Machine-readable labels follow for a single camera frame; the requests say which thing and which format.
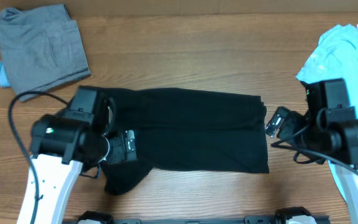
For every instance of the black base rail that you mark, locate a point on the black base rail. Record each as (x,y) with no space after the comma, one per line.
(281,216)

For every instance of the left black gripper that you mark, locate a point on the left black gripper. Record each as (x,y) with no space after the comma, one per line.
(119,152)

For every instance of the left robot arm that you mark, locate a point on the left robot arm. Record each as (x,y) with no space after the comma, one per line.
(67,145)

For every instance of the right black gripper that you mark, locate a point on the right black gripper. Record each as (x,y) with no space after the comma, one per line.
(291,118)

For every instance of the folded grey trousers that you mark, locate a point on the folded grey trousers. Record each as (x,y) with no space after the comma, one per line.
(41,49)

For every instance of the light blue t-shirt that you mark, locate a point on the light blue t-shirt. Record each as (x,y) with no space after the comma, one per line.
(335,57)

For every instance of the black t-shirt with logo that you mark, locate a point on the black t-shirt with logo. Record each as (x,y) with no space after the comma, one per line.
(185,130)

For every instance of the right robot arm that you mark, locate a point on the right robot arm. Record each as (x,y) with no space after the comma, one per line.
(326,133)

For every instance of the blue cloth under trousers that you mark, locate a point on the blue cloth under trousers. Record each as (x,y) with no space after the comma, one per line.
(4,83)

